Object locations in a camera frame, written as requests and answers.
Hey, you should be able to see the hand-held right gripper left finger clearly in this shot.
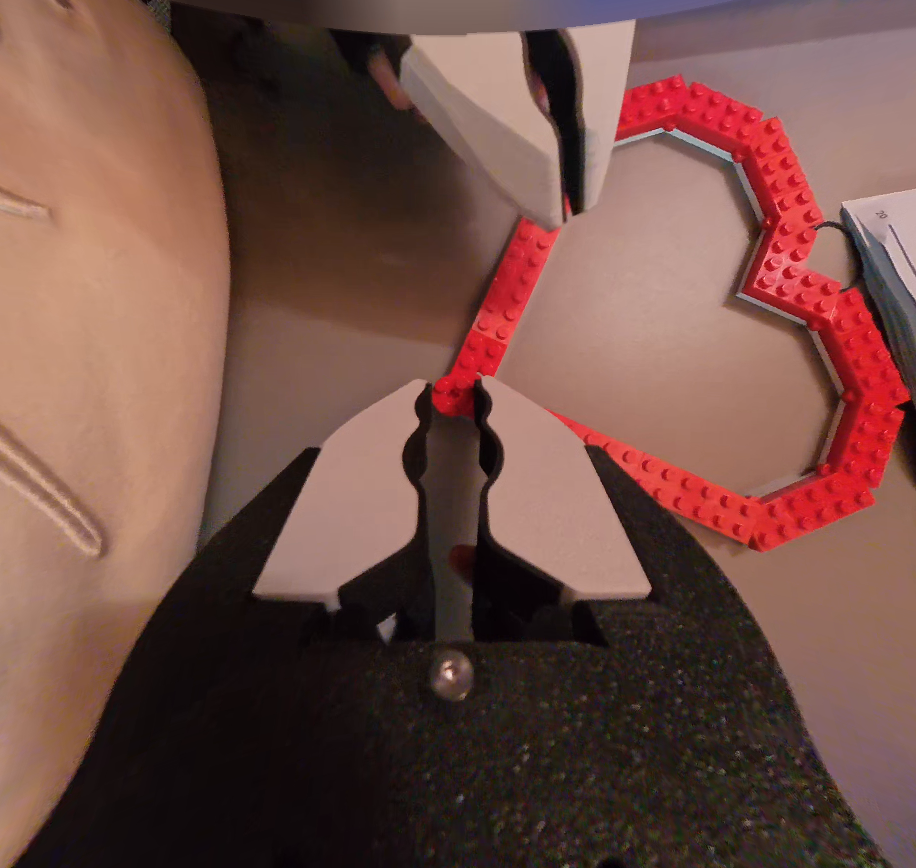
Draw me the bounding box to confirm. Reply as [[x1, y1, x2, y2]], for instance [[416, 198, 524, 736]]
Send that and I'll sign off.
[[252, 379, 436, 615]]

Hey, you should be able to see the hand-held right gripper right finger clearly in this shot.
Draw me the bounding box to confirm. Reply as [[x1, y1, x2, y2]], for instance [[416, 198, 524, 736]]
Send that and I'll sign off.
[[472, 376, 654, 608]]

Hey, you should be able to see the thin black cord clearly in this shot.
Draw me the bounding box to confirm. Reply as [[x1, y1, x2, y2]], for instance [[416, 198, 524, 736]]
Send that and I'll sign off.
[[812, 220, 870, 293]]

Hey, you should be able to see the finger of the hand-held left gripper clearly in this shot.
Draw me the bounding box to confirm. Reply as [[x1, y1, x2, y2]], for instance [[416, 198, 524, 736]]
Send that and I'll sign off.
[[398, 30, 573, 232], [551, 21, 638, 214]]

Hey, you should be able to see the grey desk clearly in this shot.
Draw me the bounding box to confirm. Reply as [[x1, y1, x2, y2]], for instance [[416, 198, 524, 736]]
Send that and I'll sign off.
[[172, 17, 916, 868]]

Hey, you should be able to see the red brick heart frame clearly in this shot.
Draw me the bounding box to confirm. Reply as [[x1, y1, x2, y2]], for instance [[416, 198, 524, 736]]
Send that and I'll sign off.
[[433, 75, 911, 553]]

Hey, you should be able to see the open instruction booklet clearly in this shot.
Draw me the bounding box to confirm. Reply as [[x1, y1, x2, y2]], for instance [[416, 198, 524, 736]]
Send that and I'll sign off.
[[841, 192, 916, 411]]

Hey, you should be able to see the person's beige clothing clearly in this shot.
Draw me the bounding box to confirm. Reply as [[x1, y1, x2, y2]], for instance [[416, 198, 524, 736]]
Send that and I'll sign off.
[[0, 0, 230, 868]]

